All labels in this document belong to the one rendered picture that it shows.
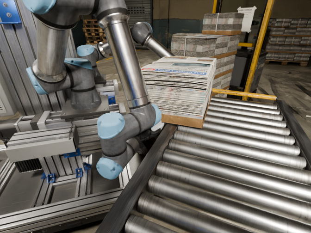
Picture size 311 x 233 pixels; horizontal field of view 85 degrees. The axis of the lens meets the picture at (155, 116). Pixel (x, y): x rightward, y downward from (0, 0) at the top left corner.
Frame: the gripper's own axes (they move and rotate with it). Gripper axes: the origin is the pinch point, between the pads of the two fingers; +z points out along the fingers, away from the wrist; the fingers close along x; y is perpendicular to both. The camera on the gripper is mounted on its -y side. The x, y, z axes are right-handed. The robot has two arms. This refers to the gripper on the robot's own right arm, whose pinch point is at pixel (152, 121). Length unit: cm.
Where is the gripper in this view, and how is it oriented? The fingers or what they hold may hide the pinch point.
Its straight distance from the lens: 80.1
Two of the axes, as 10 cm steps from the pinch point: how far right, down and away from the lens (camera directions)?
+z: 3.7, -4.5, 8.1
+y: 0.0, -8.8, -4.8
